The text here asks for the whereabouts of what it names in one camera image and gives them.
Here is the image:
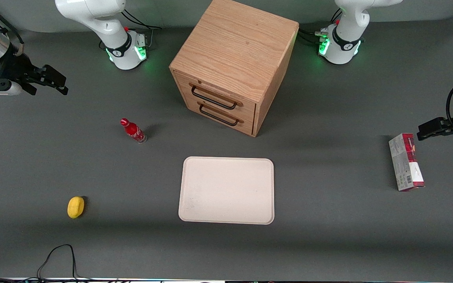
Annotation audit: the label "yellow lemon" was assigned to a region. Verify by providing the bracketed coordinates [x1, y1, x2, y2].
[67, 196, 85, 219]

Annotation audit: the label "black arm base cables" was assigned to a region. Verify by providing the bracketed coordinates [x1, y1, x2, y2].
[297, 8, 343, 44]
[121, 9, 162, 31]

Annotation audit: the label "black right arm base cables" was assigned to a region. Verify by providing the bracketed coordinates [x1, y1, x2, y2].
[121, 9, 162, 31]

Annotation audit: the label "right gripper body dark grey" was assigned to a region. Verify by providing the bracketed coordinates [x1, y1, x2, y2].
[0, 52, 35, 85]

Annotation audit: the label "wooden drawer with black handle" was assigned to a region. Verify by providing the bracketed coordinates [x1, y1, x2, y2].
[174, 72, 256, 121]
[183, 94, 255, 136]

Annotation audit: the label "black left arm base cables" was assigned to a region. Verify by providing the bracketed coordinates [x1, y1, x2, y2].
[297, 8, 343, 44]

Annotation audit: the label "beige rectangular tray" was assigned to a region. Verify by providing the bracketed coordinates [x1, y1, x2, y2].
[178, 156, 275, 225]

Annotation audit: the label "wooden drawer cabinet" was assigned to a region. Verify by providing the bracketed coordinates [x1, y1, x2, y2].
[169, 0, 300, 137]

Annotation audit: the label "black looped floor cable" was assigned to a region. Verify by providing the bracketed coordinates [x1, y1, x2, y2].
[37, 244, 78, 280]

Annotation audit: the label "red soda bottle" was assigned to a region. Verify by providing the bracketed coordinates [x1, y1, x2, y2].
[120, 118, 147, 144]

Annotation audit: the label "red and grey carton box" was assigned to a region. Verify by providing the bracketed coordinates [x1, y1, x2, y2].
[389, 133, 425, 192]

